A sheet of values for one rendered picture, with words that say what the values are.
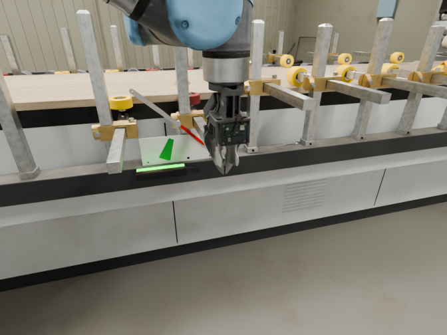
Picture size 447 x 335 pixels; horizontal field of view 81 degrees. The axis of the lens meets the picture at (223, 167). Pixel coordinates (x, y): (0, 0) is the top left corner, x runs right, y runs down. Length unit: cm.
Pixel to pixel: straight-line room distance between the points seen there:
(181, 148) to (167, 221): 54
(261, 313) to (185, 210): 58
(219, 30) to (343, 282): 140
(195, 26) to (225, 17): 4
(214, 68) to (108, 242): 112
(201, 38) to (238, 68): 20
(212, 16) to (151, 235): 122
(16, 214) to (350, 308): 140
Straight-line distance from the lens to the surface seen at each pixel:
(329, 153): 118
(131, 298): 145
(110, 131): 92
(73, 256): 151
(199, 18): 31
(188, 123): 91
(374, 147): 133
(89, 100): 110
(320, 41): 106
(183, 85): 89
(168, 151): 94
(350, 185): 173
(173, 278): 148
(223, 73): 50
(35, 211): 113
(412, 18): 763
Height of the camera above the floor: 111
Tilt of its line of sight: 27 degrees down
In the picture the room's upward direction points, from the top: straight up
